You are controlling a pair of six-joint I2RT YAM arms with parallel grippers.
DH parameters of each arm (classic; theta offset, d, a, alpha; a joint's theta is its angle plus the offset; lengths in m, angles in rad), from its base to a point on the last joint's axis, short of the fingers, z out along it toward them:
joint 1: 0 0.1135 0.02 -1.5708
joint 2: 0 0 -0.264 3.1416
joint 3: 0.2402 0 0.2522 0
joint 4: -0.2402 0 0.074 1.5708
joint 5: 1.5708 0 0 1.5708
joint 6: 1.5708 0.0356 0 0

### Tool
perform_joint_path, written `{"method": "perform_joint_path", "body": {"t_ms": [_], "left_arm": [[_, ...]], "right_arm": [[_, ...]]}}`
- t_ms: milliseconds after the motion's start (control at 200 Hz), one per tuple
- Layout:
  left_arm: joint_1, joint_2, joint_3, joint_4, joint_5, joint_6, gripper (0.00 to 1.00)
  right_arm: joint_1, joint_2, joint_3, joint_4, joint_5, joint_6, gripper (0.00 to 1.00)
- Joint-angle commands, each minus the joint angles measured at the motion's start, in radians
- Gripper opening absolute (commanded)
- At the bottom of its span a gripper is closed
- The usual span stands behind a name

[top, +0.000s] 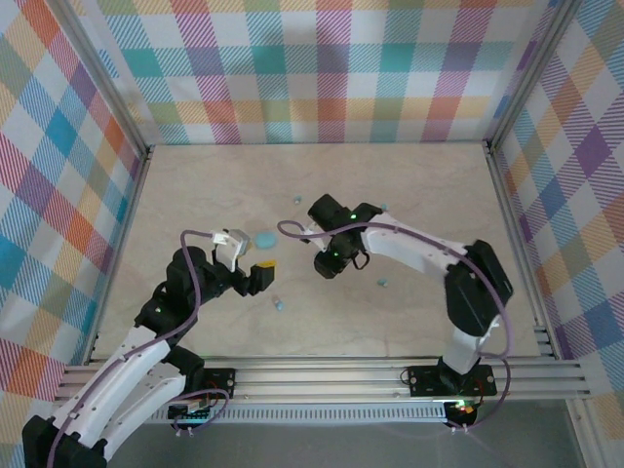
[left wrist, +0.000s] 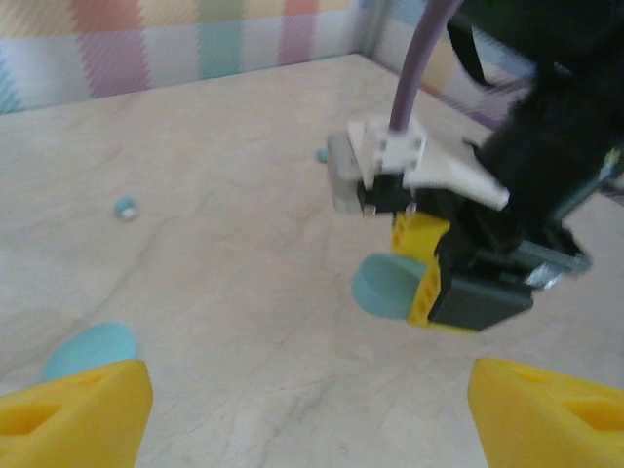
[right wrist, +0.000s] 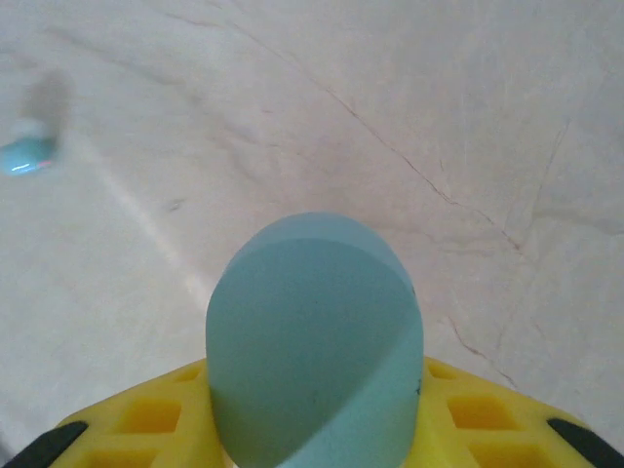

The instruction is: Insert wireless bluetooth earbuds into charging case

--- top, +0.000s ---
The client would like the grey slotted cable duct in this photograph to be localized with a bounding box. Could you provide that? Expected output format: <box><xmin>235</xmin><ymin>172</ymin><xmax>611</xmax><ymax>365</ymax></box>
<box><xmin>145</xmin><ymin>402</ymin><xmax>449</xmax><ymax>424</ymax></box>

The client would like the left controller circuit board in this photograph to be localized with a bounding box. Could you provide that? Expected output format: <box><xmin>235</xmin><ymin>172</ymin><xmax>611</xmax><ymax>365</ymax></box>
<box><xmin>168</xmin><ymin>399</ymin><xmax>218</xmax><ymax>425</ymax></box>

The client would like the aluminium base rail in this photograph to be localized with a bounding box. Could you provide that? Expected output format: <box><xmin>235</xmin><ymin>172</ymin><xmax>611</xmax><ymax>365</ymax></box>
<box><xmin>57</xmin><ymin>355</ymin><xmax>594</xmax><ymax>404</ymax></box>

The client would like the aluminium frame post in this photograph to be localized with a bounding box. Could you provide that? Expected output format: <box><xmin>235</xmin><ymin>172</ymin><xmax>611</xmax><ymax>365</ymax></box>
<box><xmin>46</xmin><ymin>0</ymin><xmax>152</xmax><ymax>162</ymax></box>
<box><xmin>485</xmin><ymin>0</ymin><xmax>589</xmax><ymax>147</ymax></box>

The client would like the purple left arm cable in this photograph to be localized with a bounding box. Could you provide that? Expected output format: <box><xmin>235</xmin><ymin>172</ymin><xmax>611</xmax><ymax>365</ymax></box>
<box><xmin>47</xmin><ymin>228</ymin><xmax>230</xmax><ymax>468</ymax></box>

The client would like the aluminium side rail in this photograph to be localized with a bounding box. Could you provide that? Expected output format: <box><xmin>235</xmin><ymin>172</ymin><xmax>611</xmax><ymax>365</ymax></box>
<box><xmin>483</xmin><ymin>141</ymin><xmax>563</xmax><ymax>361</ymax></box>
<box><xmin>82</xmin><ymin>145</ymin><xmax>155</xmax><ymax>367</ymax></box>

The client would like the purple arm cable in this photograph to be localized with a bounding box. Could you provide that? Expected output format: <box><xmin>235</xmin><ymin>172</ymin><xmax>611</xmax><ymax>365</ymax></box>
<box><xmin>276</xmin><ymin>219</ymin><xmax>517</xmax><ymax>435</ymax></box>
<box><xmin>47</xmin><ymin>228</ymin><xmax>230</xmax><ymax>468</ymax></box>

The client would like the right controller circuit board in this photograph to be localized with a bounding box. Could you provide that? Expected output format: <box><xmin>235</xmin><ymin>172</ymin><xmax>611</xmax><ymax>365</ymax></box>
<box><xmin>446</xmin><ymin>399</ymin><xmax>482</xmax><ymax>421</ymax></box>

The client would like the plaid checked backdrop cloth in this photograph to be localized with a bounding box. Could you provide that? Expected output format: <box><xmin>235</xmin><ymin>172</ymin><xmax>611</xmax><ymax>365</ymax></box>
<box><xmin>72</xmin><ymin>0</ymin><xmax>562</xmax><ymax>145</ymax></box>
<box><xmin>496</xmin><ymin>0</ymin><xmax>624</xmax><ymax>468</ymax></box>
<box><xmin>0</xmin><ymin>0</ymin><xmax>143</xmax><ymax>468</ymax></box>

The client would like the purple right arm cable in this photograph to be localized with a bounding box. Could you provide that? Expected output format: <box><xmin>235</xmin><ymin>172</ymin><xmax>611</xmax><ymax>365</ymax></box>
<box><xmin>276</xmin><ymin>219</ymin><xmax>517</xmax><ymax>435</ymax></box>

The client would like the controller circuit board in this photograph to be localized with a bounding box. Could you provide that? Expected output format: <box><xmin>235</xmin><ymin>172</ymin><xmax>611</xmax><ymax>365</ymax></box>
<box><xmin>446</xmin><ymin>399</ymin><xmax>482</xmax><ymax>421</ymax></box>
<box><xmin>168</xmin><ymin>399</ymin><xmax>218</xmax><ymax>425</ymax></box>

